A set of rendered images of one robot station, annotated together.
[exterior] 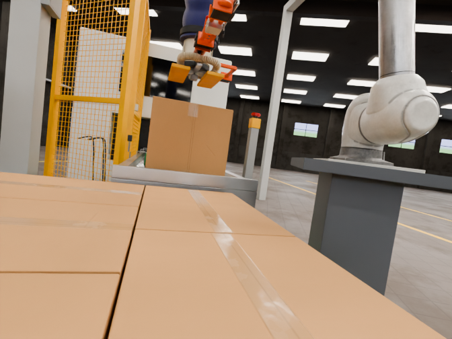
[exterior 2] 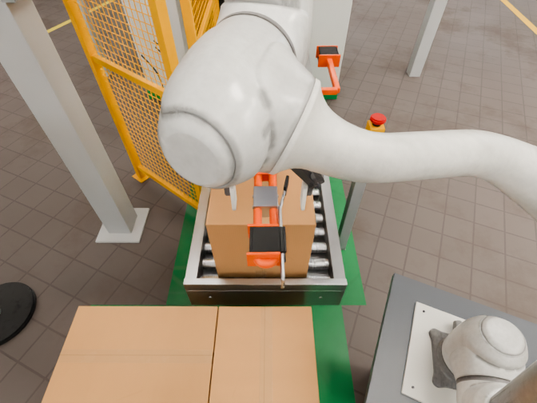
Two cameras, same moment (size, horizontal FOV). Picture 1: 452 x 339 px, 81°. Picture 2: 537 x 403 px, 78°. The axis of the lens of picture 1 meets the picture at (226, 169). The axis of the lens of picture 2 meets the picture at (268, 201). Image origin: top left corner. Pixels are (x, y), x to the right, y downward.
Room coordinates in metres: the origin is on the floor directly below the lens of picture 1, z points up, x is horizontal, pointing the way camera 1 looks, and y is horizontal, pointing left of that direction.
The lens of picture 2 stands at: (0.64, -0.02, 1.91)
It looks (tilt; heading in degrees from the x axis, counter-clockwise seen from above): 49 degrees down; 15
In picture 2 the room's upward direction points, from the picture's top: straight up
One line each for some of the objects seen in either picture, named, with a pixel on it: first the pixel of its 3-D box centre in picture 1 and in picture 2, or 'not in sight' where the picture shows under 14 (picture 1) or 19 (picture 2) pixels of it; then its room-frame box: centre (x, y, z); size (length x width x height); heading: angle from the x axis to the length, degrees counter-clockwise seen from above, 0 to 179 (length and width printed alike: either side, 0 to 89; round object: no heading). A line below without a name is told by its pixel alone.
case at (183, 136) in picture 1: (183, 143); (262, 198); (1.60, 0.27, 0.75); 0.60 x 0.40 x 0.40; 15
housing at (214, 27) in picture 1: (214, 25); (265, 201); (1.17, 0.13, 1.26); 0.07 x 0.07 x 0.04; 16
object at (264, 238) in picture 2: (220, 9); (263, 245); (1.04, 0.10, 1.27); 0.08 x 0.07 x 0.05; 16
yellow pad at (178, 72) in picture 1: (178, 71); not in sight; (1.59, 0.35, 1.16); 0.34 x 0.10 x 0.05; 16
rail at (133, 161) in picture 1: (135, 166); (218, 131); (2.31, 0.79, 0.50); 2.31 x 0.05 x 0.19; 15
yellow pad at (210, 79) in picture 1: (209, 78); not in sight; (1.64, 0.17, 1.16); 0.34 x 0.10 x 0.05; 16
